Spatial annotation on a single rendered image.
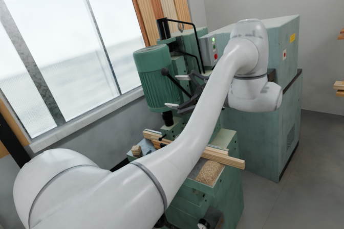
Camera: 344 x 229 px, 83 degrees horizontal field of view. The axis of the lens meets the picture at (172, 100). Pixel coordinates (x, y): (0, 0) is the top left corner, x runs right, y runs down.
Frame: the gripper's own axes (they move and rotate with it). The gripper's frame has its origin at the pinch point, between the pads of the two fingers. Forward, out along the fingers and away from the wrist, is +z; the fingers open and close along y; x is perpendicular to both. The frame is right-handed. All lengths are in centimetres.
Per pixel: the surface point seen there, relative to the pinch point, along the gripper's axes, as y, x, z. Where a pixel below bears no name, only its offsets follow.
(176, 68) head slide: 16.2, -6.5, 9.0
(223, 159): -18.5, -35.7, -15.3
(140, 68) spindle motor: 6.2, 8.8, 16.5
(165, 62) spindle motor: 12.2, 4.7, 6.9
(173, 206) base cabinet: -52, -53, 14
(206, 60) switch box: 29.7, -19.2, 1.6
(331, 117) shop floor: 90, -237, -64
